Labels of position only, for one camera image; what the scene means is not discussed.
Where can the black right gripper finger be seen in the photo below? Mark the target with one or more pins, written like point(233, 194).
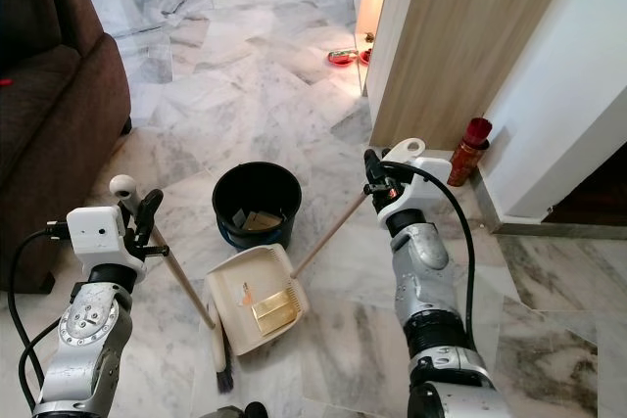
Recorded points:
point(372, 163)

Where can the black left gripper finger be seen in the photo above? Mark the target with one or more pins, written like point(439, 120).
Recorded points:
point(149, 210)

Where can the small gold box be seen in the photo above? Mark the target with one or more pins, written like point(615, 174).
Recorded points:
point(275, 311)

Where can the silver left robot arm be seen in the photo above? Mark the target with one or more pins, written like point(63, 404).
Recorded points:
point(88, 340)

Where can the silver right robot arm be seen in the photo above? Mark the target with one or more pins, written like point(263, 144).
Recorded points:
point(436, 291)

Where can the red cylindrical tin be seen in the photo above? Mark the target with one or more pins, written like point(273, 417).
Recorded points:
point(468, 159)

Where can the red bowl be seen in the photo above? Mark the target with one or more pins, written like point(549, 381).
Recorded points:
point(364, 56)
point(342, 58)

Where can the torn brown cardboard scrap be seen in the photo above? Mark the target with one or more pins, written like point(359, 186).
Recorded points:
point(265, 221)

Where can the dark brown sofa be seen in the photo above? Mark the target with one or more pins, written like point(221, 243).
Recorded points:
point(49, 115)

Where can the light wooden door panel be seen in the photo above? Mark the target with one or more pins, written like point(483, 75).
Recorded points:
point(470, 36)

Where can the black robot leg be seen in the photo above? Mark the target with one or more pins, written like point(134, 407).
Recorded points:
point(250, 410)

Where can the small red object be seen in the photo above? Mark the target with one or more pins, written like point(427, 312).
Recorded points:
point(5, 80)

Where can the dark wooden staircase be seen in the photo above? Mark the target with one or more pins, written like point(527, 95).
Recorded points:
point(588, 193)

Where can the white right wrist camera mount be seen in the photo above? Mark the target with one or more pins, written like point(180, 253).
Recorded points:
point(419, 188)

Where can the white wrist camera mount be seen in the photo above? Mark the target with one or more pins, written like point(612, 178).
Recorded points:
point(100, 237)
point(419, 188)

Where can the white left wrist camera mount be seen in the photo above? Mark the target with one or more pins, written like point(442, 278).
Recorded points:
point(100, 237)

